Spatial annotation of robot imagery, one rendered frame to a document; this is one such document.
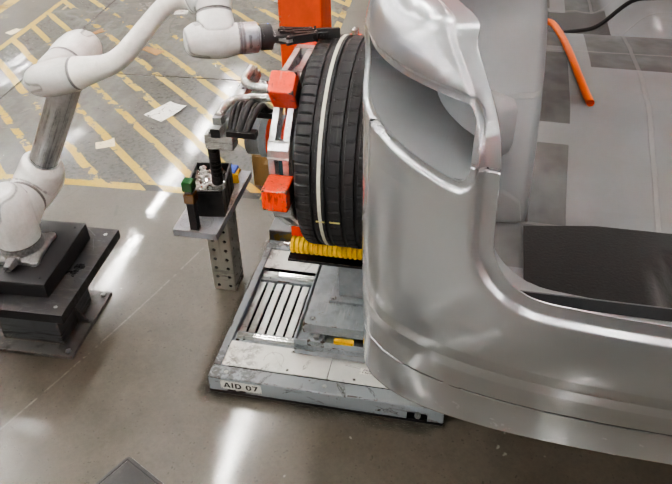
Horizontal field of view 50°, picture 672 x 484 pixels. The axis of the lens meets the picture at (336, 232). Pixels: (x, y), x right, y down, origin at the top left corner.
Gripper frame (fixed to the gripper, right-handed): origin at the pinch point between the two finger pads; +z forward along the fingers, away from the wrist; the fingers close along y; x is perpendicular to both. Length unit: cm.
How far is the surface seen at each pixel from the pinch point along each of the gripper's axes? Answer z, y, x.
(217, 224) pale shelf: -36, -25, -74
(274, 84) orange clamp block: -18.9, 17.5, -8.3
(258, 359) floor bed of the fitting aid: -27, 5, -114
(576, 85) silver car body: 71, 21, -14
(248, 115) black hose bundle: -25.7, 9.3, -19.8
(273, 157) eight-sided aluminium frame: -20.5, 20.1, -28.7
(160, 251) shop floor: -60, -78, -114
